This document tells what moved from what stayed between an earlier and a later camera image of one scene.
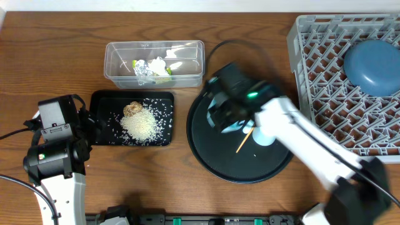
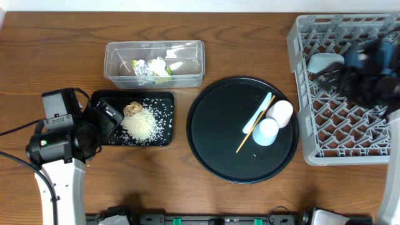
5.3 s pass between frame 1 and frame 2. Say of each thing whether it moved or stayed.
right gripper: moved
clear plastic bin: stayed
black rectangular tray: stayed
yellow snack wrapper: moved
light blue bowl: moved
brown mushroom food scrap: stayed
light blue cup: stayed
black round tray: stayed
